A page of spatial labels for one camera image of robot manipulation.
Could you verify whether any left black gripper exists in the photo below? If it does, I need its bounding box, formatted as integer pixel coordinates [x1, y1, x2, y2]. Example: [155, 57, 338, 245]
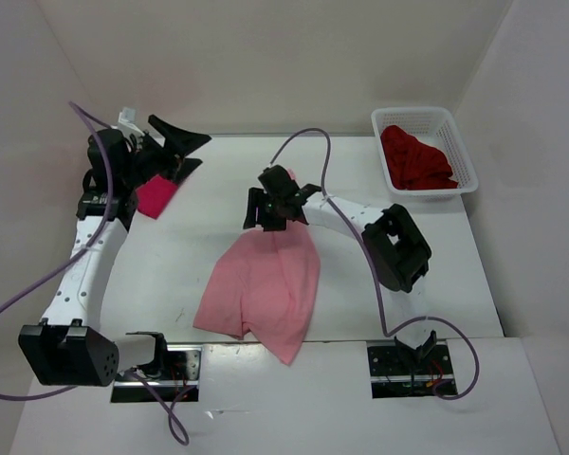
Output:
[121, 115, 211, 189]

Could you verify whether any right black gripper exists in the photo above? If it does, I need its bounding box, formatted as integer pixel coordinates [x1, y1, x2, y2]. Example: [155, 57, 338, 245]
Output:
[243, 187, 287, 231]

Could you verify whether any magenta red t shirt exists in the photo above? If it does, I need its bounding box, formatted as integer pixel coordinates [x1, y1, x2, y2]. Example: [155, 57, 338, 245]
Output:
[136, 175, 178, 220]

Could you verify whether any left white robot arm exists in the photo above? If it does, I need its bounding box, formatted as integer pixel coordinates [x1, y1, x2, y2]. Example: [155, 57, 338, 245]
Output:
[18, 115, 211, 387]

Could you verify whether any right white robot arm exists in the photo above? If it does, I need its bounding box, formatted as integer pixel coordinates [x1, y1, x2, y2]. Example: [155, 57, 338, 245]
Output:
[243, 165, 436, 373]

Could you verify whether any light pink t shirt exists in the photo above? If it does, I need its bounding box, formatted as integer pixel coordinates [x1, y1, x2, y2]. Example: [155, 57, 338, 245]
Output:
[193, 221, 321, 365]

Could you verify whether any dark red t shirt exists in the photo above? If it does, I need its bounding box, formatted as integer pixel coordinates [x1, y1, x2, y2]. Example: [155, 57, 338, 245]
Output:
[380, 125, 458, 191]

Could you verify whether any white plastic basket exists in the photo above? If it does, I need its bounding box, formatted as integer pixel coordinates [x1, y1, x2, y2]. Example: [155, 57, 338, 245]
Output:
[371, 106, 479, 201]

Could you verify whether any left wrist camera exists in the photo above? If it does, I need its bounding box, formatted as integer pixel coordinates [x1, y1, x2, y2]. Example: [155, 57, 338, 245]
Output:
[117, 107, 143, 136]

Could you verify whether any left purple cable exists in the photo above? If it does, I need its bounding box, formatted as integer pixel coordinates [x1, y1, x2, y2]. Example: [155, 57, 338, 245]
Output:
[0, 100, 190, 446]

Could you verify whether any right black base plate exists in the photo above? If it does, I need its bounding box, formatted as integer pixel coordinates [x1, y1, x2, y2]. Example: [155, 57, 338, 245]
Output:
[366, 342, 458, 399]

